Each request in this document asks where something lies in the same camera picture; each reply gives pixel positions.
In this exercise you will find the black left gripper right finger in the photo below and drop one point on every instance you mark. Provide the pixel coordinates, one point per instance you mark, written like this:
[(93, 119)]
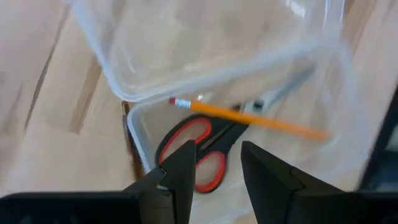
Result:
[(267, 186)]

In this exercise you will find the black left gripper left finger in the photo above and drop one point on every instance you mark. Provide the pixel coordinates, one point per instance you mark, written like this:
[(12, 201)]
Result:
[(174, 180)]

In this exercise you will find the red and black scissors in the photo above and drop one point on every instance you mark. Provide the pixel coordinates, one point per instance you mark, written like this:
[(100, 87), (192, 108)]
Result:
[(217, 137)]

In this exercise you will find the yellow pencil with eraser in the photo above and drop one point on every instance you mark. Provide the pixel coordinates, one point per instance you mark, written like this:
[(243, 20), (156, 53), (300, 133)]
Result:
[(248, 119)]

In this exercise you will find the clear plastic box lid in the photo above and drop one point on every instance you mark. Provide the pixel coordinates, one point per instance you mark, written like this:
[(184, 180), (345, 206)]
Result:
[(186, 46)]

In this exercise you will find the clear plastic supply box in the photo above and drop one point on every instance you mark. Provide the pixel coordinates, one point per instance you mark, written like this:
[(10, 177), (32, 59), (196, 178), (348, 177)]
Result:
[(280, 161)]

